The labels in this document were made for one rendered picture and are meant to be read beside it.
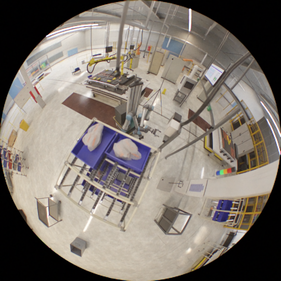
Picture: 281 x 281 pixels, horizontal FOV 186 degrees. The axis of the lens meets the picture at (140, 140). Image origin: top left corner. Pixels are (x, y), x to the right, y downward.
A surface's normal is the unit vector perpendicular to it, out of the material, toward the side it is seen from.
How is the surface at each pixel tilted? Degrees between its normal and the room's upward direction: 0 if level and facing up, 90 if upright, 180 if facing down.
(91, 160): 8
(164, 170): 0
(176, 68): 90
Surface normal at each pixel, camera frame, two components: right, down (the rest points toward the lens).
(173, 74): -0.43, 0.80
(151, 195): 0.18, -0.39
